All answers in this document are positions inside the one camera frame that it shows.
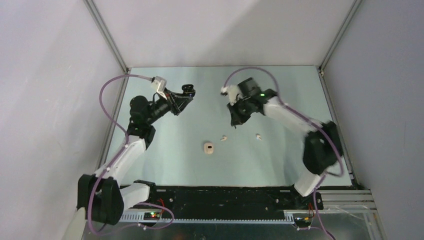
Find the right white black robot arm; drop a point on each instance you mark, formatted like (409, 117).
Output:
(322, 144)

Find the controller circuit board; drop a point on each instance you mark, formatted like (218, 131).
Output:
(303, 222)
(152, 216)

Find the left controller circuit board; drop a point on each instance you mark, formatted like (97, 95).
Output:
(152, 216)

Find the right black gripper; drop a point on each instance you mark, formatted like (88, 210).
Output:
(237, 119)

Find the beige earbud charging case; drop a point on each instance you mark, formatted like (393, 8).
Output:
(208, 148)

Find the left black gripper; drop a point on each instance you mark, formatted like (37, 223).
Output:
(177, 102)

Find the grey slotted cable duct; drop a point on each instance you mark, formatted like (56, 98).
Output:
(139, 217)

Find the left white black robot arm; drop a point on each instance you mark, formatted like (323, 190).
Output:
(100, 193)

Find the aluminium frame rail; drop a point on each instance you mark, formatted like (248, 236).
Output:
(329, 197)

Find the right controller circuit board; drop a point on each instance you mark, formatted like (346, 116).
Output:
(303, 222)

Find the black earbud charging case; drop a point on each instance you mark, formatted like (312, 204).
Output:
(188, 90)

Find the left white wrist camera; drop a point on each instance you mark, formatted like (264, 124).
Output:
(159, 84)

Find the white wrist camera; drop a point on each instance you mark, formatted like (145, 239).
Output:
(233, 92)
(159, 84)

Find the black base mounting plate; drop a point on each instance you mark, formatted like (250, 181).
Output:
(200, 203)

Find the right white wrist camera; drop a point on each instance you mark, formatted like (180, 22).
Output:
(233, 92)

